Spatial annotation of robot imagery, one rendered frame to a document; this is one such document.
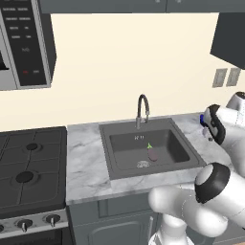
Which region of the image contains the grey drawer front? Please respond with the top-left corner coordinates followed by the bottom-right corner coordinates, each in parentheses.
top-left (97, 198), bottom-right (155, 220)

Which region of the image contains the dark grey upper cupboard run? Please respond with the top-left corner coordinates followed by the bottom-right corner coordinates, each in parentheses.
top-left (37, 0), bottom-right (245, 14)

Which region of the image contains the purple eggplant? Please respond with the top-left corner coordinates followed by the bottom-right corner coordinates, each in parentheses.
top-left (145, 143), bottom-right (160, 163)

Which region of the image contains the silver and black microwave oven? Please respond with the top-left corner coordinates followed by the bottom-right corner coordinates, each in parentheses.
top-left (0, 0), bottom-right (58, 92)

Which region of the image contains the dark grey wall cupboard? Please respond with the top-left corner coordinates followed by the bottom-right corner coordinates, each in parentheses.
top-left (209, 12), bottom-right (245, 70)

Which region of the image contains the grey cupboard door handle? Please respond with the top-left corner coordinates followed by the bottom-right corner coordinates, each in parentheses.
top-left (147, 215), bottom-right (155, 241)

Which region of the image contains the black gas hob stove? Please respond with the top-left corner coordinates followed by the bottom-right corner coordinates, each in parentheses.
top-left (0, 125), bottom-right (70, 245)

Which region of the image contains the dark grey sink basin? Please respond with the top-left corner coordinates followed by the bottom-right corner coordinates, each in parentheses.
top-left (98, 117), bottom-right (208, 181)

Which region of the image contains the black and silver faucet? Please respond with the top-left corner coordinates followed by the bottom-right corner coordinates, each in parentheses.
top-left (135, 93), bottom-right (151, 130)

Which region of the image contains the grey wall outlet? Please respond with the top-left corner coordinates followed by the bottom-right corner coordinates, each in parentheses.
top-left (212, 67), bottom-right (229, 89)
top-left (226, 67), bottom-right (242, 88)

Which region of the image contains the grey cupboard door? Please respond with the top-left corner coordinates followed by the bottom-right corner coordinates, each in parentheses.
top-left (72, 215), bottom-right (161, 245)

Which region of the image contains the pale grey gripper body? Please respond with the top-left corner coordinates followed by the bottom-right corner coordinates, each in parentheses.
top-left (202, 126), bottom-right (214, 143)

